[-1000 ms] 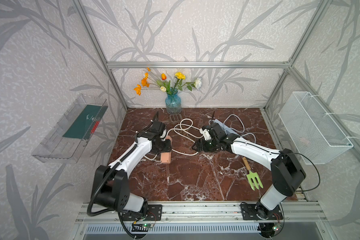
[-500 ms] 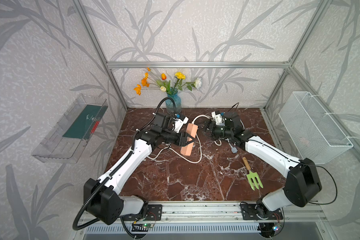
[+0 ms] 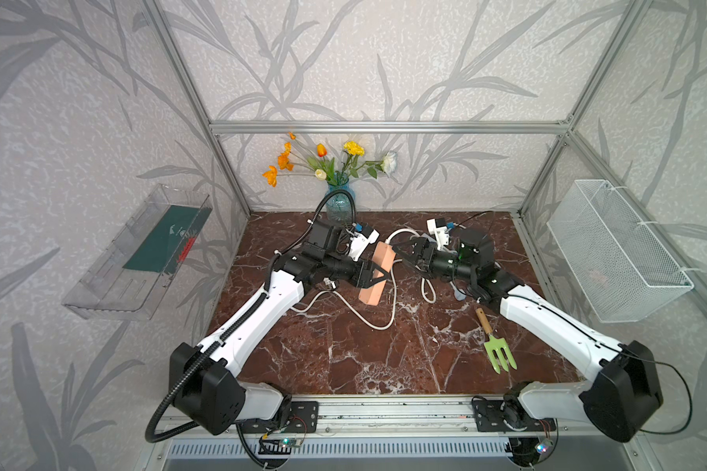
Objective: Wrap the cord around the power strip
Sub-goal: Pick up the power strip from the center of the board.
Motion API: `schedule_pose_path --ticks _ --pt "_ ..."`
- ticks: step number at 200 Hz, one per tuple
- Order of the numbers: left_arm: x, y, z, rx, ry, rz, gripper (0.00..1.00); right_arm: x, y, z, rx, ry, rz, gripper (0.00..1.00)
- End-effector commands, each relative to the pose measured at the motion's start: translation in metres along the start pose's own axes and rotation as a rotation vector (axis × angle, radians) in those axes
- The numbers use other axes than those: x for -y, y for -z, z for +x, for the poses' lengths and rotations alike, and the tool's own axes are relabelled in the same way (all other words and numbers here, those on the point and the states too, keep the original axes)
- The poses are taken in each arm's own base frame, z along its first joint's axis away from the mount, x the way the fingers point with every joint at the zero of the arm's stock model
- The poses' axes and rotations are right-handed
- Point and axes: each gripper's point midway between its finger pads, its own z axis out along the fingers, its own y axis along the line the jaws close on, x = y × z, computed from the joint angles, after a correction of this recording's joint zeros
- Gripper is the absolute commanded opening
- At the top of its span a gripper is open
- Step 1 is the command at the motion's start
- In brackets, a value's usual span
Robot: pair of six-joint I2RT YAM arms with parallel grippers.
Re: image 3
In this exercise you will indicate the clear plastic wall tray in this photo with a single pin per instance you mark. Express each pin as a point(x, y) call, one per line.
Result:
point(133, 274)

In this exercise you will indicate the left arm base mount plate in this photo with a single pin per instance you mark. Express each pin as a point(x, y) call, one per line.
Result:
point(296, 416)

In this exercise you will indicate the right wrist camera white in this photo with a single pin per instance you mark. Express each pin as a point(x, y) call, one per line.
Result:
point(440, 229)

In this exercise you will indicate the pink power strip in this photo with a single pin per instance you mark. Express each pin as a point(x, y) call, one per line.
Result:
point(371, 296)

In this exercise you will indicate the aluminium front rail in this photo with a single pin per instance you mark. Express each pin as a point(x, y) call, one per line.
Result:
point(377, 415)

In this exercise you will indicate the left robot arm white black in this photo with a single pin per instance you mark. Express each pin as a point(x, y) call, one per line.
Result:
point(204, 389)

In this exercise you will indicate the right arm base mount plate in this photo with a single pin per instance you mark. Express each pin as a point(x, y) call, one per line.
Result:
point(507, 416)

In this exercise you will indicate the blue glass vase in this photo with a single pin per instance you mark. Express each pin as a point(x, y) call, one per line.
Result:
point(339, 210)

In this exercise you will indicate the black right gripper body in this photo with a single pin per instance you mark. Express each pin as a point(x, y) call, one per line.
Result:
point(438, 264)

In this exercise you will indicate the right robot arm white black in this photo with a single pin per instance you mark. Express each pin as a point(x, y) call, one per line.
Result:
point(619, 390)

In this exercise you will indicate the grey power strip with cord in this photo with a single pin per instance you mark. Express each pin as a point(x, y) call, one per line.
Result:
point(458, 293)

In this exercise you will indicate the green garden hand fork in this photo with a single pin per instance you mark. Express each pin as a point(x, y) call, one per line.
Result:
point(497, 349)

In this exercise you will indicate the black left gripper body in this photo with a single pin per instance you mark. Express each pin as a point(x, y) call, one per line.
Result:
point(351, 271)

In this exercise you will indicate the white wire mesh basket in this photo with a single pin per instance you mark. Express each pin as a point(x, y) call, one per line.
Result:
point(623, 269)

